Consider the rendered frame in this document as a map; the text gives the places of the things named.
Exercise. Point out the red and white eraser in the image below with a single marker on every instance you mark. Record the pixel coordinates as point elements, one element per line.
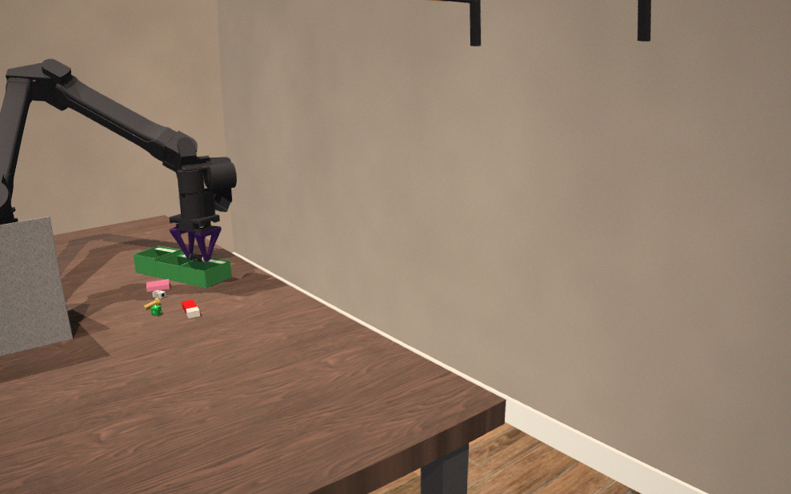
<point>190,309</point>

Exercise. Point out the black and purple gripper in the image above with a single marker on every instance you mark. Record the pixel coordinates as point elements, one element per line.
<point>191,219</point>

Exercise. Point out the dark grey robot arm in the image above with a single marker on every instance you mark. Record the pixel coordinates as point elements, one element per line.
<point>219,173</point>

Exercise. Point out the green three-compartment bin rack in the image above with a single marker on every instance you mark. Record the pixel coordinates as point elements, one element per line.
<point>167,264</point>

